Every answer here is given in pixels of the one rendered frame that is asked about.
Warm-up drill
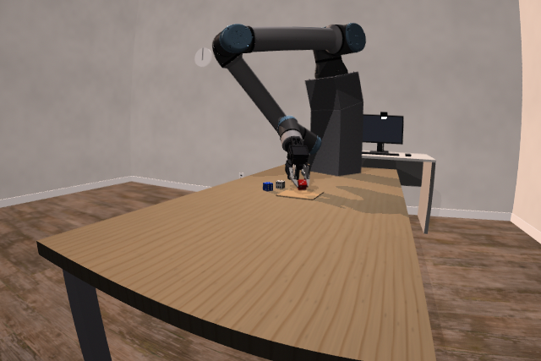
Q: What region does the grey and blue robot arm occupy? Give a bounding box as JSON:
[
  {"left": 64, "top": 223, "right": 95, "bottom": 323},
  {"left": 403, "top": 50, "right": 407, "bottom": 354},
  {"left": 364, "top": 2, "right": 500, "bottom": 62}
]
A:
[{"left": 212, "top": 23, "right": 366, "bottom": 155}]

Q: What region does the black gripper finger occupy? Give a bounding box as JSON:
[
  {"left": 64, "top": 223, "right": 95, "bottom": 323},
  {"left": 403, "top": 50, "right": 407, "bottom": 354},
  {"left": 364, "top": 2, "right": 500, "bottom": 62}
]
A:
[
  {"left": 301, "top": 163, "right": 310, "bottom": 187},
  {"left": 285, "top": 163, "right": 298, "bottom": 188}
]

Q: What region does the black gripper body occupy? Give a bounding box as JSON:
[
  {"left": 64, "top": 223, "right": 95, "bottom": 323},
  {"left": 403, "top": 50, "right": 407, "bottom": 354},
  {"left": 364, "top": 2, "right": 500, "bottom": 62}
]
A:
[{"left": 285, "top": 136, "right": 309, "bottom": 170}]

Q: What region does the red die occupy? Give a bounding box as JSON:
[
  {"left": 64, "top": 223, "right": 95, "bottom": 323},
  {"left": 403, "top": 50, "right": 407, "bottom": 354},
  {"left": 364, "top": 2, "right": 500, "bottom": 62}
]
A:
[{"left": 298, "top": 179, "right": 307, "bottom": 190}]

